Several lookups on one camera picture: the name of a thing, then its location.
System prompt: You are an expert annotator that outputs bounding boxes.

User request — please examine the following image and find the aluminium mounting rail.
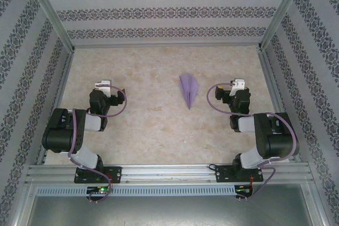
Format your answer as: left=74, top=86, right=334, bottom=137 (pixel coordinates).
left=25, top=162, right=313, bottom=184

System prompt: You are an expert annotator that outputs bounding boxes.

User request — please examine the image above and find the right controller board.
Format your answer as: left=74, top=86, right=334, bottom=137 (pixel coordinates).
left=235, top=184, right=254, bottom=197

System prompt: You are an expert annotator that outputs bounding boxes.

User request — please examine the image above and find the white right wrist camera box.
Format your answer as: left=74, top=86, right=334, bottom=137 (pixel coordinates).
left=229, top=78, right=246, bottom=96

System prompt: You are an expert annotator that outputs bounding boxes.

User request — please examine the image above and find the aluminium frame post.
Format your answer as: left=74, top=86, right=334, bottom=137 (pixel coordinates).
left=257, top=0, right=312, bottom=52
left=23, top=0, right=76, bottom=52

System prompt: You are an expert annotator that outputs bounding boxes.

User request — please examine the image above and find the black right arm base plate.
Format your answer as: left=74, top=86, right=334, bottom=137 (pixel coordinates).
left=216, top=165, right=264, bottom=184

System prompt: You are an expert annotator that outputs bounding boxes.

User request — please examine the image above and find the grey metal sheet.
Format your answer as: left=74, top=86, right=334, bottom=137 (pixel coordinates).
left=13, top=195, right=326, bottom=226

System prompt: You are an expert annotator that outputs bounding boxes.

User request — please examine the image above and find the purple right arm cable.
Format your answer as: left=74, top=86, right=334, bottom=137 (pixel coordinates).
left=206, top=82, right=297, bottom=203

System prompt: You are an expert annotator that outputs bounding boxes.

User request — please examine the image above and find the aluminium side rail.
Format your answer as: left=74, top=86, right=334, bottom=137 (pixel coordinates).
left=258, top=47, right=302, bottom=165
left=35, top=48, right=76, bottom=166

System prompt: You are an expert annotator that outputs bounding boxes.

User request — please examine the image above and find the purple paper sheet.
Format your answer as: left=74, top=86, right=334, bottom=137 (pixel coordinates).
left=179, top=72, right=201, bottom=111

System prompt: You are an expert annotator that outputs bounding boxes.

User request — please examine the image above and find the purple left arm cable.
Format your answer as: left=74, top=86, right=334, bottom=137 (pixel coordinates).
left=67, top=85, right=129, bottom=203

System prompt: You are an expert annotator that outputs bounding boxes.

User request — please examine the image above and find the left controller board green light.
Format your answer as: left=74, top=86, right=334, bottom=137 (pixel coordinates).
left=86, top=185, right=113, bottom=196

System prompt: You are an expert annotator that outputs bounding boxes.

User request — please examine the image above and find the aluminium lower frame bar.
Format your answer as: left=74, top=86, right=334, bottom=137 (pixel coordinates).
left=301, top=182, right=328, bottom=226
left=10, top=182, right=37, bottom=226

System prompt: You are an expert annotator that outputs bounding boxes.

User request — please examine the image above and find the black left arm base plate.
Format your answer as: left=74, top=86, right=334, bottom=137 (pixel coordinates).
left=74, top=166, right=122, bottom=184

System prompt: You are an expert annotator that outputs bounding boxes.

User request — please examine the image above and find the grey slotted cable duct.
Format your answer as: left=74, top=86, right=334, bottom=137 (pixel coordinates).
left=35, top=184, right=255, bottom=197

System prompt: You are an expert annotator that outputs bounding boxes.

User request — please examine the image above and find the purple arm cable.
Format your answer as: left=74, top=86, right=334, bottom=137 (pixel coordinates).
left=67, top=85, right=129, bottom=203
left=206, top=82, right=297, bottom=203

